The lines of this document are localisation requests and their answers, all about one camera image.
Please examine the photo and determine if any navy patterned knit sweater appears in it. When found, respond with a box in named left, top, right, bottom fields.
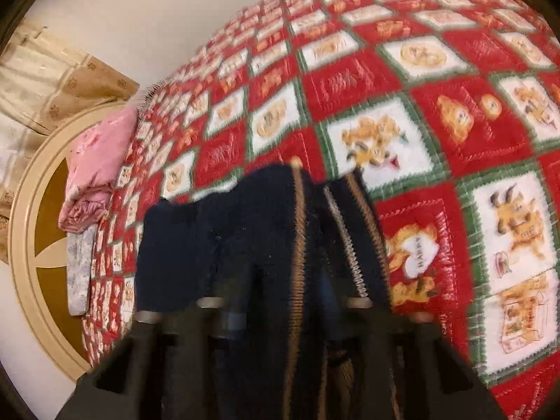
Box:
left=135, top=164, right=391, bottom=419

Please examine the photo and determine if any grey floral pillow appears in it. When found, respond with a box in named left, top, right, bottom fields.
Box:
left=66, top=224, right=98, bottom=317

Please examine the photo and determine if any cream and gold headboard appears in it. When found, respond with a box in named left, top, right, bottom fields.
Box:
left=8, top=100, right=125, bottom=381

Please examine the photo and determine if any folded pink quilt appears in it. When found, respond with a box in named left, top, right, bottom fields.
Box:
left=58, top=107, right=138, bottom=233

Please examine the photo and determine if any red patchwork bear bedspread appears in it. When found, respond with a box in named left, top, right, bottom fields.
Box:
left=83, top=0, right=559, bottom=419

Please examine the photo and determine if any beige patterned curtain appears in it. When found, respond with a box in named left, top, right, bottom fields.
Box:
left=0, top=20, right=139, bottom=263

